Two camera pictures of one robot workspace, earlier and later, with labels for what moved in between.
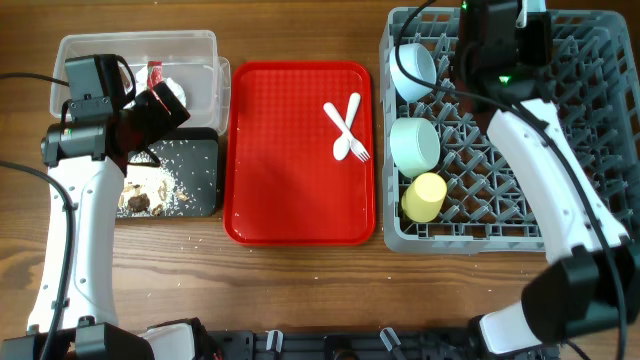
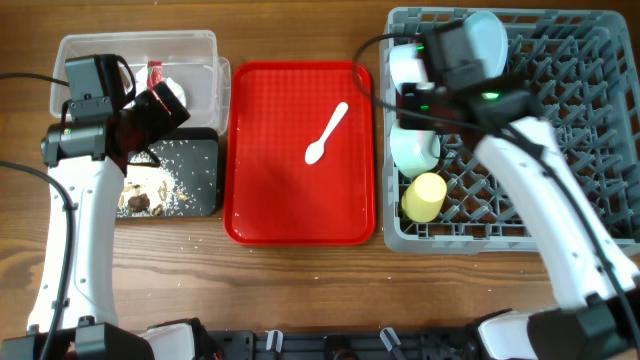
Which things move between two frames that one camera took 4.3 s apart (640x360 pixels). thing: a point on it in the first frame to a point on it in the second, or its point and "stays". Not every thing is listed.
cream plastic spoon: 342,146 to 315,151
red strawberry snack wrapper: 154,73 stays
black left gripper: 163,123 stays
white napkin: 141,85 stays
